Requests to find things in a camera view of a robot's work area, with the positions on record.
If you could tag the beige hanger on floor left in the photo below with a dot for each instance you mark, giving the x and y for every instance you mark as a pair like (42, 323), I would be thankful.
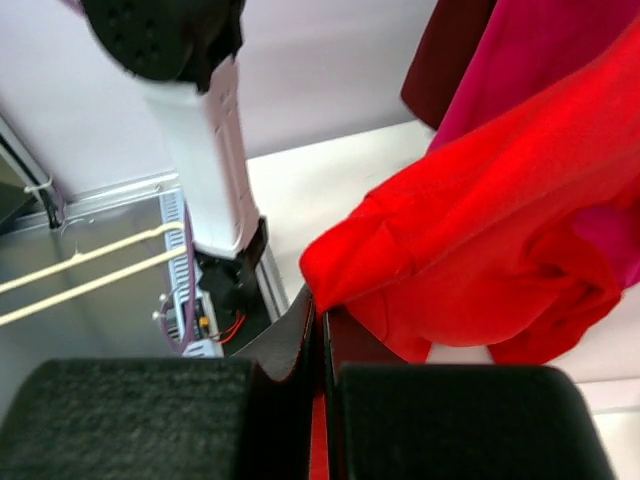
(93, 264)

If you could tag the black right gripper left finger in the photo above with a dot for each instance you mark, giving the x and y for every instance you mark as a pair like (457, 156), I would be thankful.
(247, 416)

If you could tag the pink t shirt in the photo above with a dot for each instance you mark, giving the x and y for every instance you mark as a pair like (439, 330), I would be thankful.
(527, 47)

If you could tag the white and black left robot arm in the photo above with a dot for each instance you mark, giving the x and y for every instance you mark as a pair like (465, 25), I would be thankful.
(183, 56)

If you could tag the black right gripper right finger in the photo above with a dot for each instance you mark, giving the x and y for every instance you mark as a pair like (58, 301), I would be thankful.
(389, 419)

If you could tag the red t shirt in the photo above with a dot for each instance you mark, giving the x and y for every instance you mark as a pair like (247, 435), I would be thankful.
(473, 245)

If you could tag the dark maroon t shirt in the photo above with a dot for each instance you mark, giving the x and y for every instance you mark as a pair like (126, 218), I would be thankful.
(446, 47)

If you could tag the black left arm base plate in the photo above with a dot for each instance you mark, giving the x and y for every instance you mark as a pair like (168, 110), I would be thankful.
(237, 301)

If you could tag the white slotted cable duct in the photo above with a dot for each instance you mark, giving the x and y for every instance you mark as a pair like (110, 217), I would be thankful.
(178, 305)

